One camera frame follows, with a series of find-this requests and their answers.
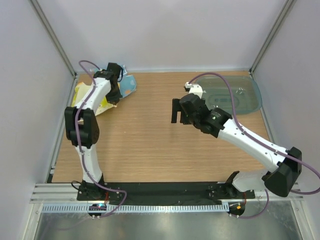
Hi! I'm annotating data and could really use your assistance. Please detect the blue orange dotted towel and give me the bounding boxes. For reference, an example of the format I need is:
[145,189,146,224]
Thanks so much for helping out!
[118,65,137,99]

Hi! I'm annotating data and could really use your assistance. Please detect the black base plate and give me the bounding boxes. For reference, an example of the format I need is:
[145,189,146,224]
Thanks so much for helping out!
[76,181,256,201]

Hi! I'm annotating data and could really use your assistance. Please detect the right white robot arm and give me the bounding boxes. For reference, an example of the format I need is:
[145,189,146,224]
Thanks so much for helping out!
[171,94,302,198]

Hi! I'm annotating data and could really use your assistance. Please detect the purple cable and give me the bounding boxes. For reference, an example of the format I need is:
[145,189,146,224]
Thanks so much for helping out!
[75,59,128,221]
[187,72,320,220]

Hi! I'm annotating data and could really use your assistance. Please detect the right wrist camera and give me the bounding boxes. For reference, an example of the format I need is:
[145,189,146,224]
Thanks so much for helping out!
[179,93,205,115]

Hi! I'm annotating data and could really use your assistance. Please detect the right aluminium frame post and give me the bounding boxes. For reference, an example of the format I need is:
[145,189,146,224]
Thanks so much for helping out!
[249,0,297,76]

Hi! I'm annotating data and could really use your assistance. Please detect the white slotted cable duct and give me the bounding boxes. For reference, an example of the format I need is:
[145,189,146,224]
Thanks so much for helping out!
[41,202,229,214]

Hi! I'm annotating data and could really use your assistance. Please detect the left aluminium frame post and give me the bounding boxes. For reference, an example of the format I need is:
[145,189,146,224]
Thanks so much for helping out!
[29,0,78,79]

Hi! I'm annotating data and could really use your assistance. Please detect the aluminium frame post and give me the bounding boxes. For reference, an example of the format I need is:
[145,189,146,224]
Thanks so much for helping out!
[29,0,78,79]
[249,0,297,76]

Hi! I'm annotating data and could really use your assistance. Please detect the yellow green patterned towel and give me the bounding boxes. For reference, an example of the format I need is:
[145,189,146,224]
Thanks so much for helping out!
[71,79,117,116]

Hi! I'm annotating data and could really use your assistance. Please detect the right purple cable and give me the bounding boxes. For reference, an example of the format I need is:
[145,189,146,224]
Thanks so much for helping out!
[187,72,320,220]

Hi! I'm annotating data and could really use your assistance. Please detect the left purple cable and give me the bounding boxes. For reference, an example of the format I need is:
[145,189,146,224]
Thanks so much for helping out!
[75,59,128,221]

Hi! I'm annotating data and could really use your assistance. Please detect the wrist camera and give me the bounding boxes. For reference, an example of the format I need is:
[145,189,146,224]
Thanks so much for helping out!
[179,93,205,115]
[106,62,122,77]

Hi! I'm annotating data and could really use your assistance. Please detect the front aluminium rail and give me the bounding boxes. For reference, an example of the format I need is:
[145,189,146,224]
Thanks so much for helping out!
[30,183,304,204]

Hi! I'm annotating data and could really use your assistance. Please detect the clear blue plastic tray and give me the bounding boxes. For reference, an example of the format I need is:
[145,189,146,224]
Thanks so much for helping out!
[195,75,262,115]

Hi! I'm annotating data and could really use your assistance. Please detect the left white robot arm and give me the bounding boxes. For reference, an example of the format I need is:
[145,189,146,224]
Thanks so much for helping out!
[64,69,123,200]

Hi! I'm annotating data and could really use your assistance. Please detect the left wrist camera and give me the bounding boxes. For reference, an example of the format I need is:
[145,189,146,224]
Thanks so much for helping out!
[106,62,122,77]

